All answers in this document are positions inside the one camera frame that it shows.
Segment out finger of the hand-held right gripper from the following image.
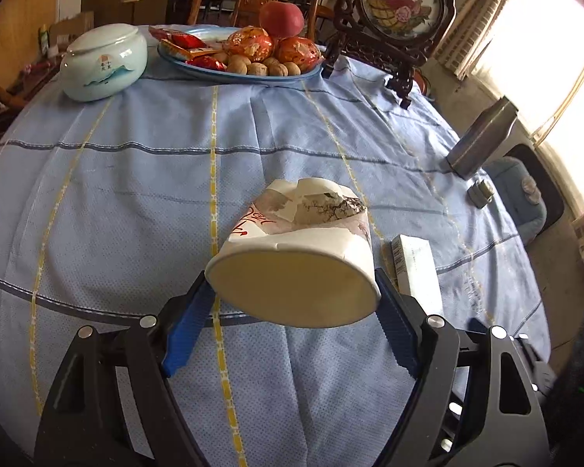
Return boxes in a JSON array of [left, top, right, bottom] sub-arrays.
[[513, 333, 560, 397]]

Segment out blue chair cushion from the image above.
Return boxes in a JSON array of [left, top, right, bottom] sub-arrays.
[[487, 156, 548, 241]]

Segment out orange wrapped snacks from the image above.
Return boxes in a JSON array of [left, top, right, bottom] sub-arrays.
[[224, 26, 274, 61]]

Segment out crushed white paper cup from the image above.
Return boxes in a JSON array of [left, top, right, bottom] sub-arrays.
[[205, 177, 381, 329]]

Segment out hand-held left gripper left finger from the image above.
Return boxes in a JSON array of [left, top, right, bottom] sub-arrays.
[[33, 272, 215, 467]]

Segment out red apple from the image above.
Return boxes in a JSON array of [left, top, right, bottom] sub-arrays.
[[259, 1, 305, 38]]

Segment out silver metal bottle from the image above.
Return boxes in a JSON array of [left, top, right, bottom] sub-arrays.
[[447, 97, 519, 179]]

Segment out small white box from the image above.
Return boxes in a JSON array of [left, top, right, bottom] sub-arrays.
[[392, 234, 443, 317]]

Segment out pale green ceramic jar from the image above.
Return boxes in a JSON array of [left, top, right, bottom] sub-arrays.
[[60, 23, 148, 103]]

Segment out wrapped orange fruit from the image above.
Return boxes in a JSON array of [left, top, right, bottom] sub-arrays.
[[276, 36, 320, 66]]

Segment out red snack packet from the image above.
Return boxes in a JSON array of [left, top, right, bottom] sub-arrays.
[[163, 41, 217, 61], [148, 26, 202, 49], [187, 56, 227, 71]]

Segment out pile of walnuts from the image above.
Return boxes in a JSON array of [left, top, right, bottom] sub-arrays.
[[226, 54, 303, 77]]

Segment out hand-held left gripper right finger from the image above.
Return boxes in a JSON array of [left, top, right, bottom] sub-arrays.
[[374, 267, 551, 467]]

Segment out blue fruit plate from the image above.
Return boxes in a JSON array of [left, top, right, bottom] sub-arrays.
[[157, 24, 324, 83]]

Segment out bright window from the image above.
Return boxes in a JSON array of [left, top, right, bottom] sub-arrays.
[[482, 0, 584, 215]]

